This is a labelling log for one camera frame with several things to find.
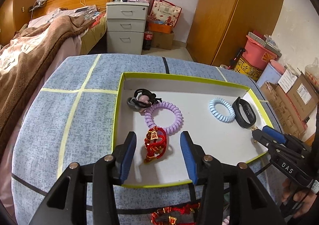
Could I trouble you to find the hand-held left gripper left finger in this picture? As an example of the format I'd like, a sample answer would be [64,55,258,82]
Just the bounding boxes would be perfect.
[29,131,137,225]

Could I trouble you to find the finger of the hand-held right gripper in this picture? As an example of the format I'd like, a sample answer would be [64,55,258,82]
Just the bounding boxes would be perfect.
[262,125,312,153]
[251,130,285,156]

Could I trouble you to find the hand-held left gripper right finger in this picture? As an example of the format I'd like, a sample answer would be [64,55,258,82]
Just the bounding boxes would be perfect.
[180,131,282,225]

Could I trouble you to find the small gold black hair clip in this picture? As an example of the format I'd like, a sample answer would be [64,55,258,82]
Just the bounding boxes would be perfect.
[250,126,260,144]

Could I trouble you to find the green cardboard box tray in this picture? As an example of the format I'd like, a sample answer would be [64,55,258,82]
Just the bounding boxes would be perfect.
[111,72,275,189]

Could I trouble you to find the red braided bracelet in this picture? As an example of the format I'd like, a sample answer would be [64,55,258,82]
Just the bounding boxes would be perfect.
[142,126,168,165]
[151,202,201,225]

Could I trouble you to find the black smart band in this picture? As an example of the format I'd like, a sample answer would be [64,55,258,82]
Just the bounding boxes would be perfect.
[232,96,257,129]

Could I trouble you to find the purple spiral hair tie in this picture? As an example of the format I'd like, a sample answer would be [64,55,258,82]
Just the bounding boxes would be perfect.
[144,101,184,136]

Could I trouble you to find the blue spiral hair tie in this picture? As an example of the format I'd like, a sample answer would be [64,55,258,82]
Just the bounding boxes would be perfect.
[209,98,236,124]

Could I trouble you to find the grey hair tie with flower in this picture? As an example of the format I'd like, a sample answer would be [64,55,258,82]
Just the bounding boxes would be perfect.
[126,96,146,113]

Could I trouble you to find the black hair tie pink bead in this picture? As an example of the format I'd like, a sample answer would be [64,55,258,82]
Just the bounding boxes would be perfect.
[133,88,162,108]

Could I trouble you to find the person's right hand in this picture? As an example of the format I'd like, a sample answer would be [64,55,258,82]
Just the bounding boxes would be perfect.
[281,178,319,216]

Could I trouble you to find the open brown cardboard box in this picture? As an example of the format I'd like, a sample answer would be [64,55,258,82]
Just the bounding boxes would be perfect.
[259,81,315,141]

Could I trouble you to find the labelled cardboard boxes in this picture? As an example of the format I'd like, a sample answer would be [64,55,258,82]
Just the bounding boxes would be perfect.
[278,69,319,121]

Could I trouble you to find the light blue container pink lid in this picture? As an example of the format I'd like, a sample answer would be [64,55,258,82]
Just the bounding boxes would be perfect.
[256,60,286,88]

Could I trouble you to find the yellow patterned box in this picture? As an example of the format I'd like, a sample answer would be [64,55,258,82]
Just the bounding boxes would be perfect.
[233,55,264,81]

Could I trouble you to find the clear plastic bag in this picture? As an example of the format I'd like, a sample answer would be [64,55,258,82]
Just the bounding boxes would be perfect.
[304,58,319,81]

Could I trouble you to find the pink plastic bin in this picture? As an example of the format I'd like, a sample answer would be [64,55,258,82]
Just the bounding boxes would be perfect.
[243,36,279,70]

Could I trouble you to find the red stick tool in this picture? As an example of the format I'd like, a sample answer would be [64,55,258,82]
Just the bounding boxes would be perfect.
[225,48,246,70]

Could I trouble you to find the striped flat box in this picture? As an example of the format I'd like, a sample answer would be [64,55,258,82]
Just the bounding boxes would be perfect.
[246,31,282,57]

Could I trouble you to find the cola bottle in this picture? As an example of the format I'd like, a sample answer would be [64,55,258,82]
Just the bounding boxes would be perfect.
[143,31,154,51]

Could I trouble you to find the small brown cardboard box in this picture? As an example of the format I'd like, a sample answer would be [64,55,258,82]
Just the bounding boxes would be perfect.
[151,31,175,50]

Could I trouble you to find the large wooden wardrobe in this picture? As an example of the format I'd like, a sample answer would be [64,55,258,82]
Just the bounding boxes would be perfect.
[187,0,287,67]

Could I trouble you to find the grey drawer nightstand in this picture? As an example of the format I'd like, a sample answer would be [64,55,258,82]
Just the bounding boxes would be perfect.
[106,1,150,55]

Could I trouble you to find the orange box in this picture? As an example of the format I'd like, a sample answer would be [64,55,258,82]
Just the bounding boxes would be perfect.
[148,22,174,34]

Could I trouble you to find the brown blanket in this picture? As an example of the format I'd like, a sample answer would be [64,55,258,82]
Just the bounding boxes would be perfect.
[0,14,88,146]

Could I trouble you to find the red patterned gift bag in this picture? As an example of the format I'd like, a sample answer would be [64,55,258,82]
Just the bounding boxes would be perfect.
[147,0,182,29]

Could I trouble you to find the pink floral quilt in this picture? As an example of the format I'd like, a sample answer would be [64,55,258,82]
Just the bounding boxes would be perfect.
[27,4,105,29]

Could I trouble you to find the power strip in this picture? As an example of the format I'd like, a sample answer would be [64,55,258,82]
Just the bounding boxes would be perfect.
[28,0,47,11]

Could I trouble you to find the narrow wooden wardrobe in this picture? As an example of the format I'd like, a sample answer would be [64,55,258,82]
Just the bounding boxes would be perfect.
[0,0,28,41]

